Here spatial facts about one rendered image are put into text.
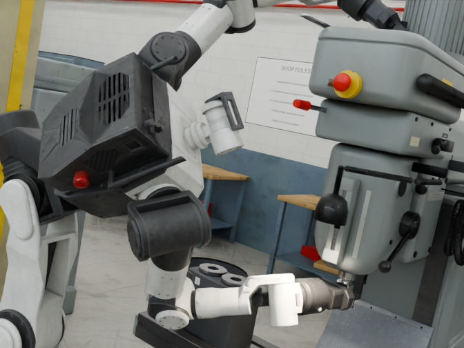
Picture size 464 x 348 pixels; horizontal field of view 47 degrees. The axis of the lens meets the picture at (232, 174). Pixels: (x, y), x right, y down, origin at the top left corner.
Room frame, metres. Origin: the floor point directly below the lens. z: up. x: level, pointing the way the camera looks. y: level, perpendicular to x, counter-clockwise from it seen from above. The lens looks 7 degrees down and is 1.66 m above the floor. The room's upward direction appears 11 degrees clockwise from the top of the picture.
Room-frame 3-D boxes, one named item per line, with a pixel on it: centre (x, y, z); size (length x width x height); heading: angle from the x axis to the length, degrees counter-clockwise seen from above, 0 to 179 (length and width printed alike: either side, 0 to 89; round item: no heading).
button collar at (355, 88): (1.18, -0.21, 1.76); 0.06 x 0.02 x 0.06; 53
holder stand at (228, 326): (1.58, -0.03, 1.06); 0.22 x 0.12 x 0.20; 48
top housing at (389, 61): (1.38, -0.36, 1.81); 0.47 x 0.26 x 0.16; 143
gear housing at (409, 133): (1.40, -0.38, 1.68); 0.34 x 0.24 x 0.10; 143
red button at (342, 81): (1.16, -0.20, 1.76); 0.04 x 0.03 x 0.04; 53
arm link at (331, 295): (1.31, -0.28, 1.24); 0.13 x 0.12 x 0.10; 40
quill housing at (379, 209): (1.37, -0.35, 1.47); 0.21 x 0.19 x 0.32; 53
